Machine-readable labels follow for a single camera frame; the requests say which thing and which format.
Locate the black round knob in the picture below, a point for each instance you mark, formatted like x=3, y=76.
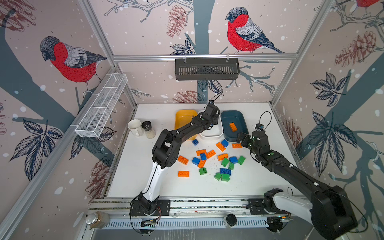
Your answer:
x=231, y=220

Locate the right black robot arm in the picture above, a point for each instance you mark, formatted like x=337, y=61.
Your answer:
x=327, y=208

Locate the white wire mesh tray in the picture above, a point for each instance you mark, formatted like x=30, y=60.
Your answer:
x=99, y=112

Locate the yellow plastic bin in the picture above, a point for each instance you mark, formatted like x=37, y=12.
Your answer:
x=184, y=117

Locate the blue lego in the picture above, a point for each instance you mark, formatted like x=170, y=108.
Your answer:
x=225, y=143
x=203, y=156
x=225, y=171
x=195, y=142
x=196, y=161

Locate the dark teal plastic bin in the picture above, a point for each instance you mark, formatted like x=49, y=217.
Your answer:
x=232, y=116

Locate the glass jar metal lid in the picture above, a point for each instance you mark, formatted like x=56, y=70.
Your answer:
x=97, y=220

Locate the white ceramic mug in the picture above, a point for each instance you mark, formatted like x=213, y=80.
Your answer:
x=135, y=127

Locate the orange lego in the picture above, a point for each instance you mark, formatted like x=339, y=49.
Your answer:
x=199, y=152
x=236, y=146
x=233, y=127
x=201, y=164
x=183, y=160
x=183, y=174

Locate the blue flat lego front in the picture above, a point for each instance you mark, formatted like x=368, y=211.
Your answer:
x=225, y=171

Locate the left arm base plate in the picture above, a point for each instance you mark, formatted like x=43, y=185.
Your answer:
x=141, y=207

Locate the black wire basket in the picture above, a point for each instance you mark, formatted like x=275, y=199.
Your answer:
x=207, y=69

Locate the white plastic bin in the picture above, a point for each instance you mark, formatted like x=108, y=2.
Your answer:
x=215, y=133

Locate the green lego small centre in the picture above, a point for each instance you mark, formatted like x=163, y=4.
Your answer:
x=231, y=166

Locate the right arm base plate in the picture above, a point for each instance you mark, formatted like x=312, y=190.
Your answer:
x=261, y=206

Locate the glass grinder black cap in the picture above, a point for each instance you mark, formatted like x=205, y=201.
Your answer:
x=148, y=129

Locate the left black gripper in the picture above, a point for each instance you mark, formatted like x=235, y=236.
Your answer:
x=216, y=119

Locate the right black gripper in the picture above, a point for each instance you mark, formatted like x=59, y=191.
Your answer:
x=247, y=137

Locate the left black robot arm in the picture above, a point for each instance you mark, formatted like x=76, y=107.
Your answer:
x=167, y=148

